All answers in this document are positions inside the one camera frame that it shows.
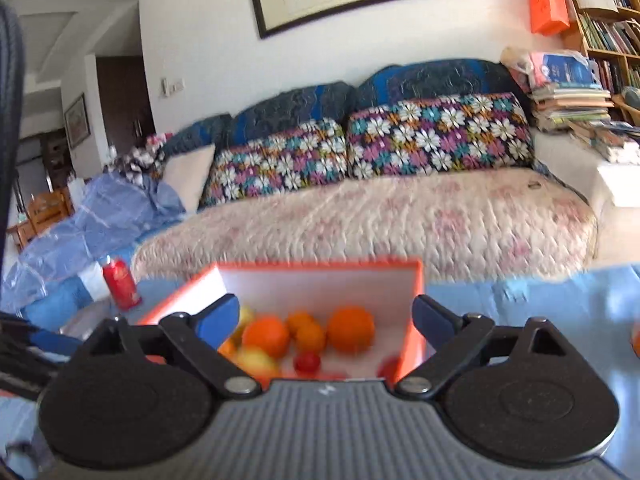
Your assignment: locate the red cherry tomato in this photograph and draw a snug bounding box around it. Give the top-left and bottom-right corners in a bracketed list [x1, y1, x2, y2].
[293, 351, 322, 375]
[377, 355, 402, 381]

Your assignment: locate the orange paper bag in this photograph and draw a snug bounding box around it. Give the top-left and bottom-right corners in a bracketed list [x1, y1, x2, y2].
[530, 0, 571, 37]

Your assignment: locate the floral cushion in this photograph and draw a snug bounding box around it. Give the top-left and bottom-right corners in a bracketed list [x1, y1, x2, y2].
[200, 118, 349, 208]
[346, 92, 536, 179]

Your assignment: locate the sofa with quilted cover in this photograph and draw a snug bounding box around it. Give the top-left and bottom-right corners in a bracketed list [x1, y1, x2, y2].
[132, 57, 601, 281]

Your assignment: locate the stack of books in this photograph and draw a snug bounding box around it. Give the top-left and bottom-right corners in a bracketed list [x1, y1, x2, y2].
[500, 47, 640, 146]

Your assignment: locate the white covered side table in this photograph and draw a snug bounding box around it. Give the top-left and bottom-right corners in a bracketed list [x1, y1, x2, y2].
[532, 130, 640, 208]

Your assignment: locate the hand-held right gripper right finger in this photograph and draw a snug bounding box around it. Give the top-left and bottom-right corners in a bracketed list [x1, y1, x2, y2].
[395, 294, 568, 403]

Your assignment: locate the wooden chair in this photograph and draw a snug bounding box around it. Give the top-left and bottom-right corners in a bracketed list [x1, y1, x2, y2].
[7, 187, 76, 251]

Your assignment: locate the blue striped cloth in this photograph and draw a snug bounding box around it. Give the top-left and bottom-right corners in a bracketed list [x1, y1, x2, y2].
[20, 260, 108, 333]

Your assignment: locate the row of white boxes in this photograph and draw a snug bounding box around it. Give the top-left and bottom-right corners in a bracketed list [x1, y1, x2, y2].
[602, 141, 640, 163]

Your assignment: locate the dark wooden door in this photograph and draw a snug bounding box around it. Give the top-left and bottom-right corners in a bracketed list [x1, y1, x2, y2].
[95, 55, 156, 161]

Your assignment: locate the dark blue back cushion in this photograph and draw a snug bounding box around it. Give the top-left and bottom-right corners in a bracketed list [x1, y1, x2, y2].
[160, 113, 233, 158]
[232, 81, 357, 133]
[356, 58, 521, 111]

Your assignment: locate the beige pillow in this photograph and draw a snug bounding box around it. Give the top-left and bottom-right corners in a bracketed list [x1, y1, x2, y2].
[162, 143, 217, 213]

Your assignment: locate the wooden bookshelf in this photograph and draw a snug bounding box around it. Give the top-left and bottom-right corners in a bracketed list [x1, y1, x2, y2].
[537, 0, 640, 126]

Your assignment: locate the blue patterned tablecloth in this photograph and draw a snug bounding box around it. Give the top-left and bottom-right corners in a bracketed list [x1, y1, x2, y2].
[0, 260, 640, 480]

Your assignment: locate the patterned clothes pile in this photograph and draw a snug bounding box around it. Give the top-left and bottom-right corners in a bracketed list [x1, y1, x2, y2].
[107, 132, 173, 186]

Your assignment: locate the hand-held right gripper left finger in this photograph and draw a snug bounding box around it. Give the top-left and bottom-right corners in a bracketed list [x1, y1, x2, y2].
[102, 294, 263, 401]

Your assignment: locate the light blue plastic sheet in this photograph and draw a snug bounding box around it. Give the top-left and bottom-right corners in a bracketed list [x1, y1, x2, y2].
[0, 172, 188, 311]

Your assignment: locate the orange cardboard box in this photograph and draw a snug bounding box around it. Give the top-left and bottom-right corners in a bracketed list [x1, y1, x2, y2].
[135, 258, 428, 386]

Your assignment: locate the large orange-red tomato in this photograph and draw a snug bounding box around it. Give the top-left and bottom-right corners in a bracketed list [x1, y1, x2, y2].
[327, 306, 376, 353]

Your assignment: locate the red soda can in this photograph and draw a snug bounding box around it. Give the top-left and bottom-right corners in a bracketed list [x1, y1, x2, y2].
[102, 256, 143, 311]

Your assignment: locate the small framed picture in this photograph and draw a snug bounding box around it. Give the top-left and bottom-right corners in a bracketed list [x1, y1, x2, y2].
[63, 93, 91, 150]

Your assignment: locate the large orange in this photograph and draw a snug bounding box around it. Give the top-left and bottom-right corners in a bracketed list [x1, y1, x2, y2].
[241, 315, 292, 359]

